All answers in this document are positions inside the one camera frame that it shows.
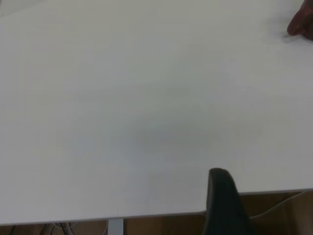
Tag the white table leg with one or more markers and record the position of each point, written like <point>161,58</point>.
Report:
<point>115,227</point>

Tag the red ceramic mug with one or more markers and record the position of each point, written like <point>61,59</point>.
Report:
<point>303,24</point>

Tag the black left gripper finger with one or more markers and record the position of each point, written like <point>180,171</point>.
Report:
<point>222,208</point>

